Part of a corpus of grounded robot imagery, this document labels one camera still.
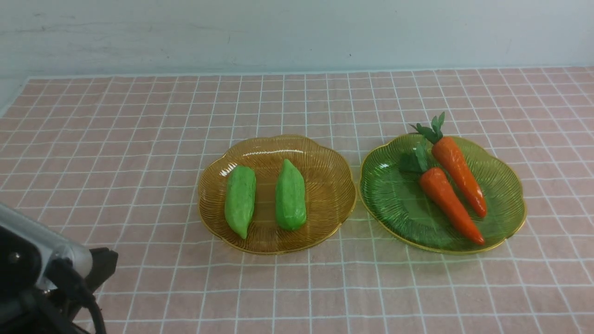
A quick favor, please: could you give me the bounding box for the green toy gourd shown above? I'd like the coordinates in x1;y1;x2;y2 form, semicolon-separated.
275;159;306;231
225;165;256;239

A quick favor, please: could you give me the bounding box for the black cable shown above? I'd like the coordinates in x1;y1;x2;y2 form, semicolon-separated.
46;260;107;334

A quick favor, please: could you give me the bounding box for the green ribbed plastic plate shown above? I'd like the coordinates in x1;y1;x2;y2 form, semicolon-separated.
359;133;528;255

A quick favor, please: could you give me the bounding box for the amber ribbed plastic plate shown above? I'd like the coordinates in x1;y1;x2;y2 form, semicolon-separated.
197;135;357;255

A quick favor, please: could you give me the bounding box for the pink checkered tablecloth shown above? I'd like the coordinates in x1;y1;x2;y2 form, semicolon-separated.
1;66;593;334

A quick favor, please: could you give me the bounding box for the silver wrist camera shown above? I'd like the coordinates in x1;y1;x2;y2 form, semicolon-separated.
0;203;93;290

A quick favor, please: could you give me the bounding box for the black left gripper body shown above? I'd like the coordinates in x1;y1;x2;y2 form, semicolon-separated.
1;228;119;334

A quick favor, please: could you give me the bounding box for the orange toy carrot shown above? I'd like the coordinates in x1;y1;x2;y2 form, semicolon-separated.
399;142;484;245
410;112;487;218

